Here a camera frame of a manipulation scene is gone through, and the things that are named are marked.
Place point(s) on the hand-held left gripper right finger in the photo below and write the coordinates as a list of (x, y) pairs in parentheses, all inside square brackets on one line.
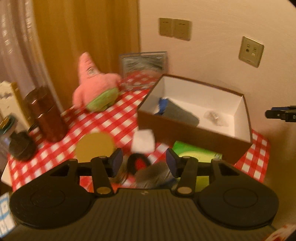
[(172, 161)]

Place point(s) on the brown curtain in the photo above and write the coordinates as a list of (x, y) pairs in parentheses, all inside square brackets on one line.
[(87, 27)]

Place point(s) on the green packet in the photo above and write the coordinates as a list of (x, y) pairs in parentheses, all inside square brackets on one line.
[(196, 154)]

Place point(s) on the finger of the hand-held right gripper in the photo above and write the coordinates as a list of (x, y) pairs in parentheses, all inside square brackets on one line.
[(277, 114)]

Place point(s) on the small clear wrapped item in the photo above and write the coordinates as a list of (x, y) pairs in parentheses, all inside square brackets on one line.
[(215, 117)]

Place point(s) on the gold wall switch plate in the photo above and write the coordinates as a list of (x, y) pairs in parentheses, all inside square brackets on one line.
[(182, 29), (165, 27)]

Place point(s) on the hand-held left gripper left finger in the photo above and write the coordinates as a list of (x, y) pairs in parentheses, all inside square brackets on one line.
[(116, 160)]

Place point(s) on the black round jar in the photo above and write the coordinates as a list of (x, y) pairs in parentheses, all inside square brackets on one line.
[(22, 147)]

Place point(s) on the white gauze pad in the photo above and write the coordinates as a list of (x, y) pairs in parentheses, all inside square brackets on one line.
[(143, 140)]

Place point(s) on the grey fuzzy cloth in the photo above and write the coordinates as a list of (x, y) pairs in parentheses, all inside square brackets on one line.
[(150, 175)]

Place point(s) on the blue white patterned cloth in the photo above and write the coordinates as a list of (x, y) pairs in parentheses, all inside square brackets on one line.
[(4, 213)]

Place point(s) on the black red ear pad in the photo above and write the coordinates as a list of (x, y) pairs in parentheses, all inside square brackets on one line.
[(140, 163)]

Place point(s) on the clear plastic container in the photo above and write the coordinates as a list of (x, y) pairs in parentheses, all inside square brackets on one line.
[(143, 62)]

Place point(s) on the pink starfish plush toy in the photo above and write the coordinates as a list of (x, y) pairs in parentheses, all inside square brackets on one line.
[(97, 85)]

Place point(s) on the nut jar with gold lid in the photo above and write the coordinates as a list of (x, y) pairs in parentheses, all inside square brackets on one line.
[(94, 147)]

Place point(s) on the brown metal canister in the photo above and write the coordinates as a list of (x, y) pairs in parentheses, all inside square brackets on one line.
[(48, 120)]

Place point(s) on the sheer white curtain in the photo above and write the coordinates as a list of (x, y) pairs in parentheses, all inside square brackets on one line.
[(20, 41)]

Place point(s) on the red white checkered tablecloth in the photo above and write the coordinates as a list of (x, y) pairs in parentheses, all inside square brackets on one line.
[(115, 118)]

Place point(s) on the brown cardboard box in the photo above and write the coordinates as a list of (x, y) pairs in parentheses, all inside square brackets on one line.
[(185, 134)]

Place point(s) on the gold wall socket plate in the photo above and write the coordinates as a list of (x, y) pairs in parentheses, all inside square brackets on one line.
[(251, 51)]

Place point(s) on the blue plastic packet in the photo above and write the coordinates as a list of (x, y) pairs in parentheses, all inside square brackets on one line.
[(163, 105)]

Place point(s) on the white carton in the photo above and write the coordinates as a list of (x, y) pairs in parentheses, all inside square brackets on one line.
[(9, 102)]

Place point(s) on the red white packet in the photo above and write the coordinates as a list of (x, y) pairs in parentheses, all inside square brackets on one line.
[(284, 233)]

